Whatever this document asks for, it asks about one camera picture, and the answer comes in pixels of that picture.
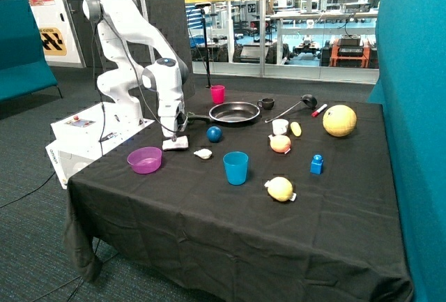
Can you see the red white marker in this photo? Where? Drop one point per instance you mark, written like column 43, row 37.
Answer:
column 319, row 110

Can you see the green toy vegetable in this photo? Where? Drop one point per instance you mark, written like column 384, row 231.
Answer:
column 191, row 117

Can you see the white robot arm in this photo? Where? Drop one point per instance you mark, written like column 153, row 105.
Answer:
column 143, row 58

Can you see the teal bench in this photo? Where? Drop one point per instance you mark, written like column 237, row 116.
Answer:
column 24, row 69

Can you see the yellow black sign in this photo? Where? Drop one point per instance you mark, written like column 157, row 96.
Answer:
column 53, row 42

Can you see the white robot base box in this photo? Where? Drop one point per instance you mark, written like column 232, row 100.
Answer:
column 84, row 137

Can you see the large yellow ball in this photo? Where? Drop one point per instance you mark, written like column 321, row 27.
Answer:
column 339, row 120

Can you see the yellow toy onion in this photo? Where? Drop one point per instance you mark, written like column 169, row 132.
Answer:
column 280, row 189

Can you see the blue plastic cup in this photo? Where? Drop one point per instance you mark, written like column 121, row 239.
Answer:
column 236, row 167

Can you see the black ladle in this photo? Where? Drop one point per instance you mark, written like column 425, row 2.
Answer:
column 309, row 100

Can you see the blue toy brick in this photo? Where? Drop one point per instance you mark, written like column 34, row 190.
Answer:
column 316, row 166

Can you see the small yellow toy food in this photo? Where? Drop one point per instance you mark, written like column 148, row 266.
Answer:
column 296, row 129

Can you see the white cleaning sponge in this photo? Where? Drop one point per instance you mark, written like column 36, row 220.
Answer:
column 181, row 143

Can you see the blue ball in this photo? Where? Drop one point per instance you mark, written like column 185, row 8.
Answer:
column 214, row 134

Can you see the orange toy onion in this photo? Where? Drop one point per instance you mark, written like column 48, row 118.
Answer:
column 280, row 143

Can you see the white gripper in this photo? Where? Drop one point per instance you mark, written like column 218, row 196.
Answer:
column 172, row 117

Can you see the small white cup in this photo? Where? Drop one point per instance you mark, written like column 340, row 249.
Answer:
column 280, row 126

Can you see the purple plastic bowl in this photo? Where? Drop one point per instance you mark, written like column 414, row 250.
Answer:
column 145, row 160

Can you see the white toy garlic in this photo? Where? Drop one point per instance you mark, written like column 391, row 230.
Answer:
column 203, row 153

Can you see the pink plastic cup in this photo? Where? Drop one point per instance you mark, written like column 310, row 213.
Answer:
column 217, row 94

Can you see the black tablecloth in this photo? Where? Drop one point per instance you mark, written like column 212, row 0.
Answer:
column 339, row 240

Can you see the teal partition panel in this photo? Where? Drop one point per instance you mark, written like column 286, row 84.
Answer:
column 411, row 88

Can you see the small dark brown cup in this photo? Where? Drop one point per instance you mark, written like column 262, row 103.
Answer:
column 266, row 103

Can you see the dark grey acoustic panel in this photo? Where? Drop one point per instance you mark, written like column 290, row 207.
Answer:
column 168, row 16

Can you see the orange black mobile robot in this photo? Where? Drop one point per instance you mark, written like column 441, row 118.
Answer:
column 350, row 51

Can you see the black tripod stand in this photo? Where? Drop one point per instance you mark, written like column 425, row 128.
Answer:
column 201, row 7

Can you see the black frying pan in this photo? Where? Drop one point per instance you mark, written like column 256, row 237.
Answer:
column 237, row 113

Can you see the white lab workbench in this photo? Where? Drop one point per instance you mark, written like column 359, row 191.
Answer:
column 301, row 36

